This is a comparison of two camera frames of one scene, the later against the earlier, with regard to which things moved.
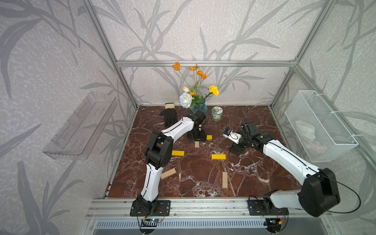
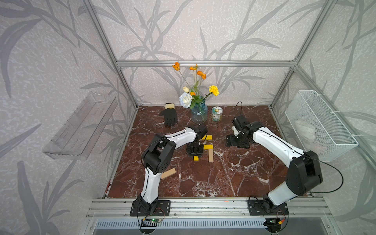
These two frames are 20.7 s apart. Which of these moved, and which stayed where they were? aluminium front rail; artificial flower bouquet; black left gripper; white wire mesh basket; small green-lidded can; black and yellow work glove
Moved: black left gripper
Stayed: artificial flower bouquet; aluminium front rail; small green-lidded can; black and yellow work glove; white wire mesh basket
